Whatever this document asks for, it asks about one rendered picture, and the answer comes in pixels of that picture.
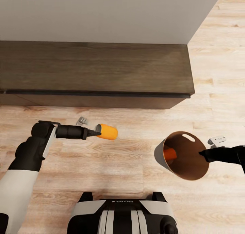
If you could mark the can of soda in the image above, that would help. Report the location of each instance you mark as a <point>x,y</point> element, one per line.
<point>170,154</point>
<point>106,131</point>

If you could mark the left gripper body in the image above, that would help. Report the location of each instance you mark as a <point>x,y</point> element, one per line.
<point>77,132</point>

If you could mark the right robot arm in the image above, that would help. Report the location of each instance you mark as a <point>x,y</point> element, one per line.
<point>217,152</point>

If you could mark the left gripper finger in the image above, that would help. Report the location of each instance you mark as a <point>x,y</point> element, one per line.
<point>92,133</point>

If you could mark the trash can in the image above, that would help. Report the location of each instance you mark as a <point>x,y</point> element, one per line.
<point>189,165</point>

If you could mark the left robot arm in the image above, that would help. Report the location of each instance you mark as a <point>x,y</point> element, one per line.
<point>16,186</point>

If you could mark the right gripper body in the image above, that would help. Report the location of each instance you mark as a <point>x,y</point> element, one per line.
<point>215,154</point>

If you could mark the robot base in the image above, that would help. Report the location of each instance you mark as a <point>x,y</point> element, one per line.
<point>158,213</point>

